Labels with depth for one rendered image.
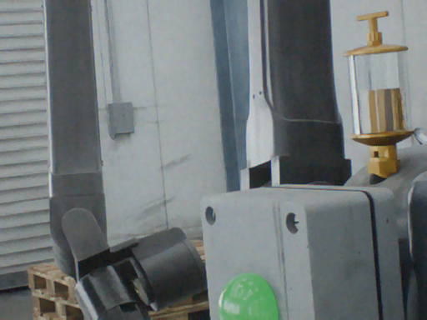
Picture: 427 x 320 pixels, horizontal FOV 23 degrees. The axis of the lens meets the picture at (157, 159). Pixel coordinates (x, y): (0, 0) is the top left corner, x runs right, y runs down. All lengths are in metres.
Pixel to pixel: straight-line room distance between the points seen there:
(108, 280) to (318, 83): 0.36
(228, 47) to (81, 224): 8.37
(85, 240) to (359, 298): 0.65
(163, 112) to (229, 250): 8.63
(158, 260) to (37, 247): 7.46
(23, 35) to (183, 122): 1.66
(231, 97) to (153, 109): 0.78
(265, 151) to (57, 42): 0.48
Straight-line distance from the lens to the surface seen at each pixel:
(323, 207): 0.40
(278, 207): 0.41
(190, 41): 9.26
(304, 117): 0.75
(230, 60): 9.38
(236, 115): 9.37
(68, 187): 1.08
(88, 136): 1.12
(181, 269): 1.05
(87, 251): 1.04
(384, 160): 0.48
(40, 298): 6.65
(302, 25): 0.78
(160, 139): 9.05
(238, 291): 0.42
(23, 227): 8.45
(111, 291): 1.03
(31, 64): 8.49
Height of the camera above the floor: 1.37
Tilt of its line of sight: 3 degrees down
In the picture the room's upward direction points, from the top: 5 degrees counter-clockwise
